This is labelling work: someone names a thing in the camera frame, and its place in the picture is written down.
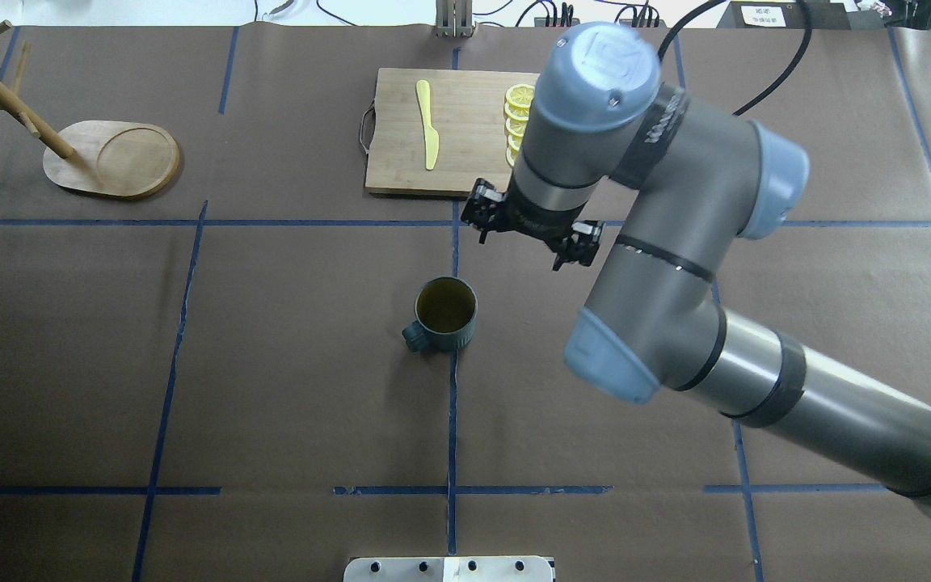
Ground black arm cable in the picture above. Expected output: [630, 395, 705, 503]
[656, 0, 814, 119]

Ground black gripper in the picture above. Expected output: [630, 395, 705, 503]
[461, 178, 605, 270]

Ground yellow plastic knife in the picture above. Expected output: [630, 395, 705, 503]
[416, 78, 440, 171]

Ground aluminium frame post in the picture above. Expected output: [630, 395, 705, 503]
[435, 0, 476, 38]

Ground wooden cup rack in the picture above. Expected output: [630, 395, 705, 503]
[0, 21, 182, 200]

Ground teal mug yellow inside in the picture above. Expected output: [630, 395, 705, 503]
[402, 276, 479, 352]

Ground black box white label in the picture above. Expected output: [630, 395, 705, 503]
[716, 1, 851, 30]

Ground orange black adapter far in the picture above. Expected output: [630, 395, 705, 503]
[533, 1, 579, 28]

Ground orange black adapter near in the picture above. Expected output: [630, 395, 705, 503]
[613, 2, 663, 28]

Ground orange black adapter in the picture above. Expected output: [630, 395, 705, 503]
[533, 1, 579, 28]
[613, 2, 663, 28]

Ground white pillar with base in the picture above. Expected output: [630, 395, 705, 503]
[343, 555, 557, 581]

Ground wooden cutting board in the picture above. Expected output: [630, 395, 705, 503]
[359, 68, 575, 200]

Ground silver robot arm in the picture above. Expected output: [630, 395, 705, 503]
[461, 23, 931, 518]

